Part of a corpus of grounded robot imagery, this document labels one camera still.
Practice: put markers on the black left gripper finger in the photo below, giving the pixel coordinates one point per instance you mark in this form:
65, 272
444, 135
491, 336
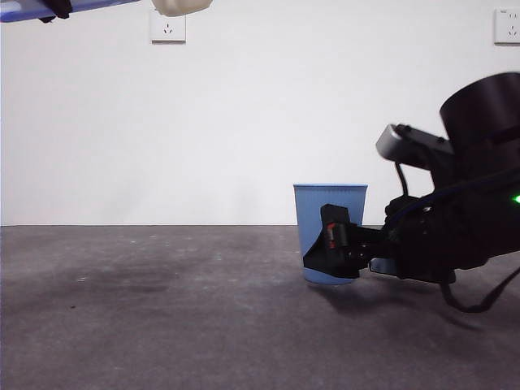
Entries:
60, 9

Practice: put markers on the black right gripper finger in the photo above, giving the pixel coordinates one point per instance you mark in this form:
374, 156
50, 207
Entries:
337, 256
384, 266

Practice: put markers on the blue ribbed plastic cup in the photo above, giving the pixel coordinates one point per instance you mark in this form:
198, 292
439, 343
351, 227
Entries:
308, 219

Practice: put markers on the cup brush with cream sponge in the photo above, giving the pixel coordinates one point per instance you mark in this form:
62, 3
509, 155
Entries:
178, 6

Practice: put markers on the white wall socket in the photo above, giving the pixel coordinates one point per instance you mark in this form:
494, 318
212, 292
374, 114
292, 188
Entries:
508, 27
168, 31

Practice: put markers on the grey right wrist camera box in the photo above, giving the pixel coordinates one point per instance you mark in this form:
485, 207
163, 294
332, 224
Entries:
402, 148

